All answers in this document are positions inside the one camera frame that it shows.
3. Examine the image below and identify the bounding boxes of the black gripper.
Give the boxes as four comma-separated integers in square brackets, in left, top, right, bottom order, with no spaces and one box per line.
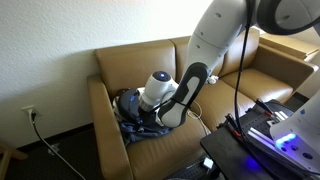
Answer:
[136,108,160,127]

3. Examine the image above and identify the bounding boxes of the blue denim trousers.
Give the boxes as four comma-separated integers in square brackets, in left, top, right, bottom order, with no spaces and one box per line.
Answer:
[119,111,173,148]

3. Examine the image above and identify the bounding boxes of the white cloth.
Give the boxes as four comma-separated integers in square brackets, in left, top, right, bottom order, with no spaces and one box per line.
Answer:
[111,96,122,118]

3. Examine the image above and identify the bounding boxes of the dark power strip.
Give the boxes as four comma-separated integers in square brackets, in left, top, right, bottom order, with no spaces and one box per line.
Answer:
[169,163,209,180]

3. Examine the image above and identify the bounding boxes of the white power adapter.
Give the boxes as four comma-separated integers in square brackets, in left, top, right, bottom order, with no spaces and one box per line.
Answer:
[202,157,215,170]

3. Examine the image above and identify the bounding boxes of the red and black clamp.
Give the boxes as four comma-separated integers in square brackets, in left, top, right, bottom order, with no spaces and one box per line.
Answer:
[223,113,245,138]
[254,97,278,118]

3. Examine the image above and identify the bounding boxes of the black mounting table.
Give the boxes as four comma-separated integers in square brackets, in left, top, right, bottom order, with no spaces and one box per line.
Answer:
[199,99,320,180]

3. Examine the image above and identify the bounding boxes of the brown leather sofa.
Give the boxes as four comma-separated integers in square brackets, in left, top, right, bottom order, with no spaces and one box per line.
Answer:
[87,27,319,180]

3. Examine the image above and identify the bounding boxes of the wooden side table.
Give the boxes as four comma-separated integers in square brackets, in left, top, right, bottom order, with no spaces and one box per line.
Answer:
[259,28,320,63]

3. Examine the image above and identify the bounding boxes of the thin white cable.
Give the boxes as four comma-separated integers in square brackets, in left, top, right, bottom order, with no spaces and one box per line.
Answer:
[187,100,212,135]

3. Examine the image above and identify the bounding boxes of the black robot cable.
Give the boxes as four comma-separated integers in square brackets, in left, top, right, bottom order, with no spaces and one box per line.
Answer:
[232,0,256,143]

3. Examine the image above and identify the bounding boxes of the black and white power cord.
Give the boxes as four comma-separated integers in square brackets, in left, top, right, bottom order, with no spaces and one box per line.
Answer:
[29,111,87,180]

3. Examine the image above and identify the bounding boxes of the white wall outlet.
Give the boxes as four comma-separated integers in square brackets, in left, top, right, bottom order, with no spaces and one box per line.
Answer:
[21,105,36,118]

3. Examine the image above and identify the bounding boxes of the wooden chair frame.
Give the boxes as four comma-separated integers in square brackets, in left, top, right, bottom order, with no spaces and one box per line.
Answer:
[0,141,30,180]

